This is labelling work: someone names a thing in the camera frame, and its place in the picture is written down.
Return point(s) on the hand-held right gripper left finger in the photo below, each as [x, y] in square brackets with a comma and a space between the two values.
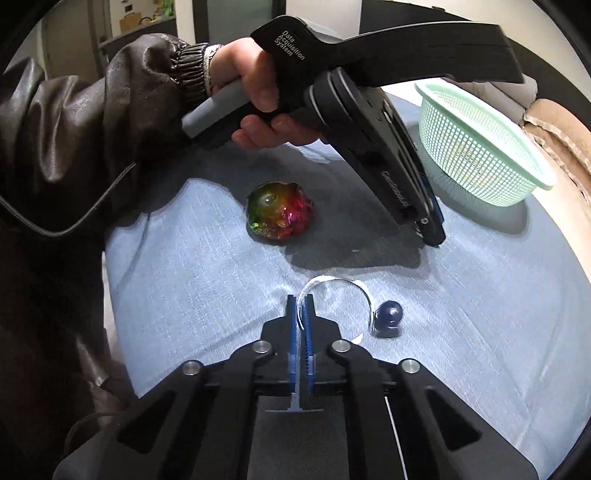
[292, 323]

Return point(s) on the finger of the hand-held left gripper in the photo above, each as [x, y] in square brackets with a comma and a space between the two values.
[434, 217]

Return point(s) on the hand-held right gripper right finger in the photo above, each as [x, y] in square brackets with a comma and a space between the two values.
[308, 323]

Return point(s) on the green plastic mesh basket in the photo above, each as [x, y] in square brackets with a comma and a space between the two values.
[480, 157]

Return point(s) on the hoop earring with dark bead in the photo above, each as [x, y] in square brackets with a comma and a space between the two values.
[388, 316]

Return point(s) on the person's left forearm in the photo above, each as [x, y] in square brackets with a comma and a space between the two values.
[115, 101]

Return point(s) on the person's left hand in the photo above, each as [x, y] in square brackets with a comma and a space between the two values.
[258, 78]

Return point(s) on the blue woven cloth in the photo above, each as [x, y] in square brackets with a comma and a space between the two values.
[207, 286]

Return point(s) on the bed with beige sheet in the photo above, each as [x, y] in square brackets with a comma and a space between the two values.
[568, 240]

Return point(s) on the grey folded duvet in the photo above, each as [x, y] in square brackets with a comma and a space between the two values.
[503, 94]

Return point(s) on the pink frilled pillow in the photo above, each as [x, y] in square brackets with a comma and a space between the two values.
[568, 134]

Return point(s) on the cardboard box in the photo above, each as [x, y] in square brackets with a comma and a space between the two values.
[131, 23]

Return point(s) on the person's dark leather jacket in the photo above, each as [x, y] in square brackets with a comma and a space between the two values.
[41, 323]

